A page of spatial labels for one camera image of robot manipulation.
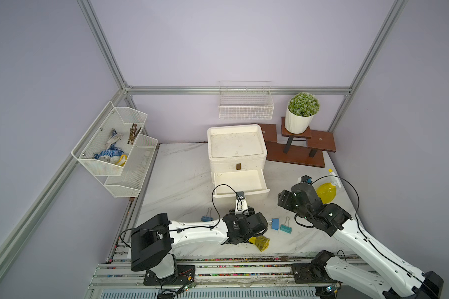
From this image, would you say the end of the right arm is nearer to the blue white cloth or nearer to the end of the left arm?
the end of the left arm

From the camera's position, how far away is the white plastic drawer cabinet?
2.75 feet

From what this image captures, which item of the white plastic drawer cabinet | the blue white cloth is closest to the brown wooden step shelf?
the white plastic drawer cabinet

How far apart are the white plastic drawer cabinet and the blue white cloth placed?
375 mm

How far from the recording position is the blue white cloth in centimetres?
71

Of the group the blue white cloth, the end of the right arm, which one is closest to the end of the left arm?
the end of the right arm
